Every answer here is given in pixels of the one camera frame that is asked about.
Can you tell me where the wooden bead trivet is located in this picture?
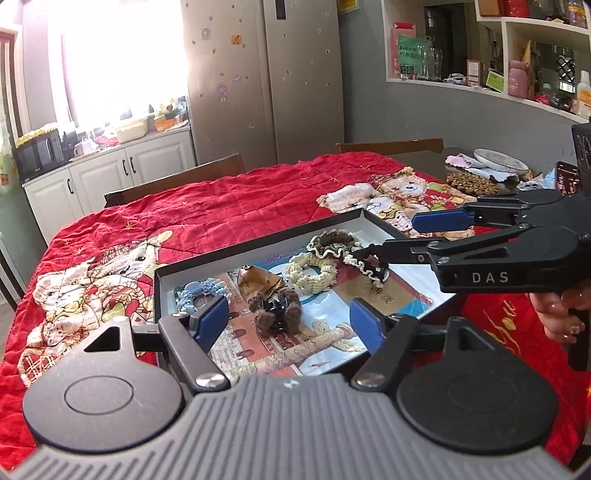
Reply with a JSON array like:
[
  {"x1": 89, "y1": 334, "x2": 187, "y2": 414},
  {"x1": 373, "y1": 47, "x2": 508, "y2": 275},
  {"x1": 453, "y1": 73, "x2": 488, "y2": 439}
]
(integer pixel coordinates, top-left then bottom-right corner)
[{"x1": 445, "y1": 171, "x2": 500, "y2": 196}]

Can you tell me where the clear drinking glasses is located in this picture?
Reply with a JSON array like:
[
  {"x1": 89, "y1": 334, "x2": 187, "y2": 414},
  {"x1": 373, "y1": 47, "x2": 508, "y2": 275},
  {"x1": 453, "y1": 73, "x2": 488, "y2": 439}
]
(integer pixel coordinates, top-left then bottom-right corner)
[{"x1": 420, "y1": 41, "x2": 445, "y2": 81}]

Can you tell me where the bright window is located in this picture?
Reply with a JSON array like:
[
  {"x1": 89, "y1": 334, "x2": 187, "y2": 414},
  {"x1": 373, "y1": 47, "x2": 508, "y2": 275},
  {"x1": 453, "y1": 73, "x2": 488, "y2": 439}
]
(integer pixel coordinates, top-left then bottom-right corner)
[{"x1": 58, "y1": 0, "x2": 190, "y2": 127}]

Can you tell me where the white orange-label bottle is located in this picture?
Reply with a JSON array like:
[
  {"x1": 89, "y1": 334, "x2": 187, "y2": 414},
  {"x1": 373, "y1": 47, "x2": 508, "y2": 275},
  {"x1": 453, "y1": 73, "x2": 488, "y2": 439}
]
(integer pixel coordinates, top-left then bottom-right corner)
[{"x1": 574, "y1": 69, "x2": 591, "y2": 117}]

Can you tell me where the cream crochet scrunchie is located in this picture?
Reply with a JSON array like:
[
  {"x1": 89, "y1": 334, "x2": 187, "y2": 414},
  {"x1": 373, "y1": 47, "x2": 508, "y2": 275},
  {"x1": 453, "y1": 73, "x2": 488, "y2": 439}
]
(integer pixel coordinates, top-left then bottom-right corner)
[{"x1": 286, "y1": 252, "x2": 339, "y2": 292}]

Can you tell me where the black microwave oven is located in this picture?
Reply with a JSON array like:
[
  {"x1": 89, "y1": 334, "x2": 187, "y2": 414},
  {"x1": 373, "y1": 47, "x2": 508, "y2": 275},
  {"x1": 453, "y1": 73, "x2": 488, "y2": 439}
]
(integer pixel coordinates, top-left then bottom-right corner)
[{"x1": 13, "y1": 130, "x2": 66, "y2": 175}]

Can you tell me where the pink bottle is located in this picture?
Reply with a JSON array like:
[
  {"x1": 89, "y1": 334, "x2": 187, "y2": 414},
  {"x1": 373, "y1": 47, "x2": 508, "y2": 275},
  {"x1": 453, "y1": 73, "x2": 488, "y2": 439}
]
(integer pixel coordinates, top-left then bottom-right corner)
[{"x1": 508, "y1": 59, "x2": 532, "y2": 99}]

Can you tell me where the clear plastic bag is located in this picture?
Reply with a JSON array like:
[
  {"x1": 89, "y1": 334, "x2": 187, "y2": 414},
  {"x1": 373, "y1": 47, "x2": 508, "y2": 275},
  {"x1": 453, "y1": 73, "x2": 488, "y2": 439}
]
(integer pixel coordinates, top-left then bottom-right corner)
[{"x1": 517, "y1": 168, "x2": 557, "y2": 191}]

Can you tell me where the brown cream-ruffled scrunchie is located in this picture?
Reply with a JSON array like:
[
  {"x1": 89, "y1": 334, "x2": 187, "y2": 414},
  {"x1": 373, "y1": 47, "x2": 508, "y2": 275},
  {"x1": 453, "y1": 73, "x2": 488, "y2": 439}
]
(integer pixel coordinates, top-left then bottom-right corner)
[{"x1": 307, "y1": 230, "x2": 362, "y2": 265}]

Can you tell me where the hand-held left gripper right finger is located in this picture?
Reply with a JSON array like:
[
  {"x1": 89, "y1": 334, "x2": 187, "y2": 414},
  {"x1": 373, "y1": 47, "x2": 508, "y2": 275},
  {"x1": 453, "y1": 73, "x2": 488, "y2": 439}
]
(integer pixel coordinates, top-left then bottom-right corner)
[{"x1": 348, "y1": 298, "x2": 502, "y2": 391}]

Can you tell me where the black shallow box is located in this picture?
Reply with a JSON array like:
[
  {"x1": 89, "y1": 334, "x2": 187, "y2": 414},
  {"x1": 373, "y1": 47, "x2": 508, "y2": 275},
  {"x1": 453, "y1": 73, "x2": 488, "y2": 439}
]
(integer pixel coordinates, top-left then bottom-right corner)
[{"x1": 153, "y1": 208, "x2": 468, "y2": 378}]

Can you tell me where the cream storage box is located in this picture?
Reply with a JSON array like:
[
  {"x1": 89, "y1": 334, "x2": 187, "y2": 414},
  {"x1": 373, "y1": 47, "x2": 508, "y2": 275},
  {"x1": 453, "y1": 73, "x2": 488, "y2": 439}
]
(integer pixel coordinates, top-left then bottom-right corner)
[{"x1": 115, "y1": 119, "x2": 149, "y2": 144}]

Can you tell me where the blue crochet scrunchie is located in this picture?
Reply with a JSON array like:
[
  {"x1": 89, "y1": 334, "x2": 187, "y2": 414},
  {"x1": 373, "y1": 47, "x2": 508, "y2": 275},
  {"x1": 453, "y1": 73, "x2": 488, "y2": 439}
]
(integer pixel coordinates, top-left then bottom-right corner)
[{"x1": 174, "y1": 277, "x2": 232, "y2": 320}]

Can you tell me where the person's right hand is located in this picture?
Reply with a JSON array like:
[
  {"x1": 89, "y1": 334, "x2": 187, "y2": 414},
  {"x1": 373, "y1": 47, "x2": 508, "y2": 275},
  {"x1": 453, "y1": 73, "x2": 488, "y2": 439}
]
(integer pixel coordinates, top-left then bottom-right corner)
[{"x1": 529, "y1": 288, "x2": 590, "y2": 344}]

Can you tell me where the white ceramic plate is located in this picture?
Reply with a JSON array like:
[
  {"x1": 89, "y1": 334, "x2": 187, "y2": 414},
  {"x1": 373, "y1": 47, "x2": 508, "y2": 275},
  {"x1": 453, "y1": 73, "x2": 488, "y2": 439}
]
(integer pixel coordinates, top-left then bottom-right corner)
[{"x1": 473, "y1": 148, "x2": 531, "y2": 171}]

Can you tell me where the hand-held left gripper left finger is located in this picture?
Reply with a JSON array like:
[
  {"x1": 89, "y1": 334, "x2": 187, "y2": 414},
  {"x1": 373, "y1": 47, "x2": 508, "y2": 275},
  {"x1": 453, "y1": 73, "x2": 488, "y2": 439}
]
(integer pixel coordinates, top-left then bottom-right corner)
[{"x1": 83, "y1": 295, "x2": 232, "y2": 394}]

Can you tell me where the gold foil wrapper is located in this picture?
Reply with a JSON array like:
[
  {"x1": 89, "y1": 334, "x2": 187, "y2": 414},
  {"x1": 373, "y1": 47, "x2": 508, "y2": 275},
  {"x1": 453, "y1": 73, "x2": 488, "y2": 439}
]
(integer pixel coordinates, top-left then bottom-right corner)
[{"x1": 237, "y1": 266, "x2": 286, "y2": 295}]

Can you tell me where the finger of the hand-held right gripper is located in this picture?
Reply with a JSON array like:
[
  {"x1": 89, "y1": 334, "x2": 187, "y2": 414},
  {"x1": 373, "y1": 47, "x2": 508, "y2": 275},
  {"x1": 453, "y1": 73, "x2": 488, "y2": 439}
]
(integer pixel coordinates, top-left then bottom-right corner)
[
  {"x1": 411, "y1": 188, "x2": 567, "y2": 234},
  {"x1": 355, "y1": 223, "x2": 533, "y2": 267}
]

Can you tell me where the silver double-door refrigerator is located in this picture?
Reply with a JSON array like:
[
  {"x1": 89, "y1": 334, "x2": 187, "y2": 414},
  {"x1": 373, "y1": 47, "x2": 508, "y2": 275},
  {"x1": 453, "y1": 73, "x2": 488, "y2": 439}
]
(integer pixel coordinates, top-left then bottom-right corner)
[{"x1": 180, "y1": 0, "x2": 345, "y2": 168}]

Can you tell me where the red printed blanket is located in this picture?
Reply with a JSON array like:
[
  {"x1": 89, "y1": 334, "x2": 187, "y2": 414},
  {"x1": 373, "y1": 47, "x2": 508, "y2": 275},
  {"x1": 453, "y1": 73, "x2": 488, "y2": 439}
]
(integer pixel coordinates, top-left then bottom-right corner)
[{"x1": 0, "y1": 154, "x2": 591, "y2": 459}]

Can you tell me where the illustrated textbook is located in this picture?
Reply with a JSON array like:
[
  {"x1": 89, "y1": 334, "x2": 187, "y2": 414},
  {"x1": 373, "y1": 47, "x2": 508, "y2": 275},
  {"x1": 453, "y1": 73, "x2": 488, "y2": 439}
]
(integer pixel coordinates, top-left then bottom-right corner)
[{"x1": 174, "y1": 257, "x2": 457, "y2": 376}]

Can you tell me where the brown fuzzy hair clip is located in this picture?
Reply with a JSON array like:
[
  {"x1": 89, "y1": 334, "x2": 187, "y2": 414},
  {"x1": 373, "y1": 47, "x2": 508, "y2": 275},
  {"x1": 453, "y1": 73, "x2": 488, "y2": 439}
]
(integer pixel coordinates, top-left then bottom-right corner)
[{"x1": 246, "y1": 287, "x2": 304, "y2": 336}]

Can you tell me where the black smartphone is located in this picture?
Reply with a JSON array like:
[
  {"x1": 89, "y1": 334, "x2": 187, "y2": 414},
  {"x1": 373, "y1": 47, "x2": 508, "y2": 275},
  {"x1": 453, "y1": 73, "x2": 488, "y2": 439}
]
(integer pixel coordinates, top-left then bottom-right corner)
[{"x1": 553, "y1": 160, "x2": 584, "y2": 195}]

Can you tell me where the white kitchen cabinet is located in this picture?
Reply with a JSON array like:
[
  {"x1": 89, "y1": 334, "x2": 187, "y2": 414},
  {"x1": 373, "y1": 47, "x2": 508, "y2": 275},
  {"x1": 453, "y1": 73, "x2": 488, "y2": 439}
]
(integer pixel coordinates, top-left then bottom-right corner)
[{"x1": 22, "y1": 126, "x2": 198, "y2": 246}]

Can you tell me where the brown-framed glass door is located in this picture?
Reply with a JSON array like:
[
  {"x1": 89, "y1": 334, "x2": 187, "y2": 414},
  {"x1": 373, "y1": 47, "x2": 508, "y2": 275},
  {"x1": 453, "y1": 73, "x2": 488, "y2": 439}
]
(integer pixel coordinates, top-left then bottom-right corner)
[{"x1": 0, "y1": 27, "x2": 29, "y2": 301}]

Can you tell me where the dark wooden chair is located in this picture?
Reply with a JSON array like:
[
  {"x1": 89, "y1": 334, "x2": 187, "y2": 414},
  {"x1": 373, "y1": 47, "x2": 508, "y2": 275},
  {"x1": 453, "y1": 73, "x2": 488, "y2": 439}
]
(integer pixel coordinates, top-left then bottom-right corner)
[
  {"x1": 335, "y1": 137, "x2": 445, "y2": 156},
  {"x1": 103, "y1": 152, "x2": 246, "y2": 209}
]

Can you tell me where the white wall shelf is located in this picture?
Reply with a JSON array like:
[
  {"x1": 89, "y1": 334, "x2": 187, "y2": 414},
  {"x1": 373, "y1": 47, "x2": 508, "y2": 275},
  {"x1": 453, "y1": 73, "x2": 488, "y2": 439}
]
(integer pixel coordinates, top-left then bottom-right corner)
[{"x1": 380, "y1": 0, "x2": 591, "y2": 124}]

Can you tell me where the green sign card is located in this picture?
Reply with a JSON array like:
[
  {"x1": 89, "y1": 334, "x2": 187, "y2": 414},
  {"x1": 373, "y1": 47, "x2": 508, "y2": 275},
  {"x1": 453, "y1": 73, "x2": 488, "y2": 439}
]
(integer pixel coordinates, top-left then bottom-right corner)
[{"x1": 396, "y1": 34, "x2": 430, "y2": 78}]

